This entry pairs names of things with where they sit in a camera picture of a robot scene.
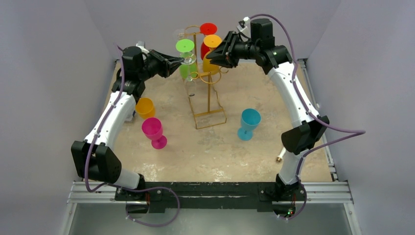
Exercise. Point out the gold wire glass rack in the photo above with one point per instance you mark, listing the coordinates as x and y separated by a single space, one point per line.
204 80

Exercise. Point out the blue wine glass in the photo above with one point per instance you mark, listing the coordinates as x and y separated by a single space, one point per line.
250 119

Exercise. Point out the red wine glass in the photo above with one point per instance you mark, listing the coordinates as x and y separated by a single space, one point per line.
206 29

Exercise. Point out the orange wine glass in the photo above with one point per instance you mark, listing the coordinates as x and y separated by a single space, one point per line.
145 108
210 42

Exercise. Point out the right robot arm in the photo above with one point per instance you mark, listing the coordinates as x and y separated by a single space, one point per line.
255 40

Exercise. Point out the clear wine glass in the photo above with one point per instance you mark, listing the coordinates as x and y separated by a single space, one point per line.
189 58
179 34

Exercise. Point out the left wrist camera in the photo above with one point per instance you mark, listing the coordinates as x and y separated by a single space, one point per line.
141 45

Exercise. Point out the pink wine glass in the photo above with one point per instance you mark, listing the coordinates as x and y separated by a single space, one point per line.
153 130

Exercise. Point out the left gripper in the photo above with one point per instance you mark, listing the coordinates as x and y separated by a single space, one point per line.
164 60

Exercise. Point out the clear plastic organizer box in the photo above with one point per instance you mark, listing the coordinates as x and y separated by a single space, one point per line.
130 117

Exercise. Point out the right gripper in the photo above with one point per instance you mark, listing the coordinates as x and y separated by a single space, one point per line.
231 51

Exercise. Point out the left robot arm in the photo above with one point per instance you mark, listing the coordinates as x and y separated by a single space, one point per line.
93 156

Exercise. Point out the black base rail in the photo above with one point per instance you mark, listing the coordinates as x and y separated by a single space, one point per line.
259 196

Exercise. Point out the green wine glass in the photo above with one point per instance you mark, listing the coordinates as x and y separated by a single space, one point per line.
186 45

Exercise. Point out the white plastic pipe fitting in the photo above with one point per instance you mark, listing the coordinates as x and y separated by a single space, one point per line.
280 156

